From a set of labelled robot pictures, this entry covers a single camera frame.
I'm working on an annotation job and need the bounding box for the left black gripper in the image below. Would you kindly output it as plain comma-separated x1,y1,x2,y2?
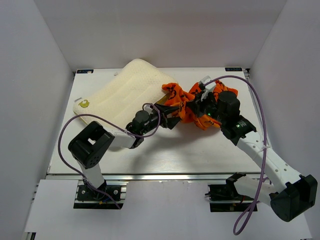
140,103,183,136

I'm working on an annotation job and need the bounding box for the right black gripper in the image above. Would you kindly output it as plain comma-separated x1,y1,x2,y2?
185,89,226,125

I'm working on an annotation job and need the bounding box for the orange patterned pillowcase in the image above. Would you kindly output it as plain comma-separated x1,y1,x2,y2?
161,80,238,130

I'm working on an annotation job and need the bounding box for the cream contoured pillow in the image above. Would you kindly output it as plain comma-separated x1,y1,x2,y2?
73,58,176,129

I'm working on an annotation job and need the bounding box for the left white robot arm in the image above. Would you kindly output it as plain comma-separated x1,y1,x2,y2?
68,104,180,200

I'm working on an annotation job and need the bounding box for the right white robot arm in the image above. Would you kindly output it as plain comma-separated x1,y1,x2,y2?
186,91,318,222

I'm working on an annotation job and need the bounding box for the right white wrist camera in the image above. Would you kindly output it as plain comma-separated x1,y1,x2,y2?
198,75,216,101

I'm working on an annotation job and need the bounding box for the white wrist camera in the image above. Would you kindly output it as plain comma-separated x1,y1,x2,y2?
198,75,216,101
142,103,154,113

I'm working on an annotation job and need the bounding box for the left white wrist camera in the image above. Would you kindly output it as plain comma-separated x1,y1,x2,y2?
142,103,154,113

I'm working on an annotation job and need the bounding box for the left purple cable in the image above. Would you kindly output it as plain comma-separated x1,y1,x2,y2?
57,102,161,210

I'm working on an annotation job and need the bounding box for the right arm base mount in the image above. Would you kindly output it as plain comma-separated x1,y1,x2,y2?
204,172,257,213

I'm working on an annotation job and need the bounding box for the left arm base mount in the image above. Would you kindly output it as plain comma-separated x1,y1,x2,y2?
73,182,127,210

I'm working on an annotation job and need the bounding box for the aluminium table rail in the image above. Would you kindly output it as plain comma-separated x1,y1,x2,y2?
45,173,260,181

